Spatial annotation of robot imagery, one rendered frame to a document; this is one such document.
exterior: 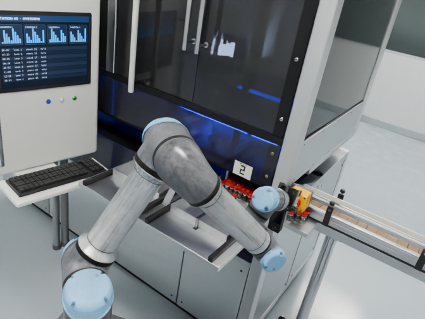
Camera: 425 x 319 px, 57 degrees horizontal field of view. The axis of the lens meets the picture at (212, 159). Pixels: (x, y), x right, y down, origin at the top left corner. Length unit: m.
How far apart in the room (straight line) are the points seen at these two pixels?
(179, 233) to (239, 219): 0.48
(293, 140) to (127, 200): 0.70
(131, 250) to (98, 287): 1.28
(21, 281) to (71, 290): 1.52
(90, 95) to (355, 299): 2.01
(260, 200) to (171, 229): 0.41
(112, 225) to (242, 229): 0.33
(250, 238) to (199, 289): 1.07
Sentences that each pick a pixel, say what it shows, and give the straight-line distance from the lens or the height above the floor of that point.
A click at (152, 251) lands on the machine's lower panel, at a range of 2.17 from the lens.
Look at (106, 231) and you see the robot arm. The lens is 1.06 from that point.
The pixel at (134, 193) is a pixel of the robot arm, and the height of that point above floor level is 1.21.
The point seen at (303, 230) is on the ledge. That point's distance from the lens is 1.59.
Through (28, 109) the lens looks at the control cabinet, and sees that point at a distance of 1.81.
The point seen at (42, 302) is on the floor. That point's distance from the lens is 2.41.
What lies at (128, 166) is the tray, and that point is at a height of 0.90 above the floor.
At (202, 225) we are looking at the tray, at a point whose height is 0.90.
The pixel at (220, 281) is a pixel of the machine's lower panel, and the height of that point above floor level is 0.41.
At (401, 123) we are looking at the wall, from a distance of 6.12.
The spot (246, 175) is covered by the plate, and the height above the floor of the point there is 1.01.
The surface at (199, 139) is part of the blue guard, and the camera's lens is 1.68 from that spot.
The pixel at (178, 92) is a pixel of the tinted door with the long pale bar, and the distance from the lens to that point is 1.71.
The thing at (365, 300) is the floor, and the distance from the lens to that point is 2.81.
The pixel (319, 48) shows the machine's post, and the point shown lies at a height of 1.55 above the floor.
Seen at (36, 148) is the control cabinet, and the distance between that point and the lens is 1.90.
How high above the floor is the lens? 1.75
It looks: 27 degrees down
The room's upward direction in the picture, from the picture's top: 10 degrees clockwise
